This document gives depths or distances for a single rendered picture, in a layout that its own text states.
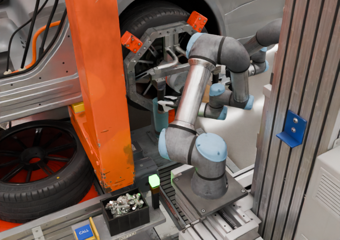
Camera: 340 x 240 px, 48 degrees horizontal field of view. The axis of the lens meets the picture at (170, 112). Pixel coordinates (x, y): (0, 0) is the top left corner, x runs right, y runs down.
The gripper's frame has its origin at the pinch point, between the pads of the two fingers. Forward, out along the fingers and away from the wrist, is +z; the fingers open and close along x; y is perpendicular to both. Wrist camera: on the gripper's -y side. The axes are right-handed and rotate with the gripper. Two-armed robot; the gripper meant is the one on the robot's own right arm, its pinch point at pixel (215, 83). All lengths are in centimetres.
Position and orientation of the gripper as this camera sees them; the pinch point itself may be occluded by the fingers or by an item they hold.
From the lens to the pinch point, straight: 219.6
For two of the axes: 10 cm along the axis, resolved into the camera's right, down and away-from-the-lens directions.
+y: -0.2, -8.2, -5.7
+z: -8.9, 2.8, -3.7
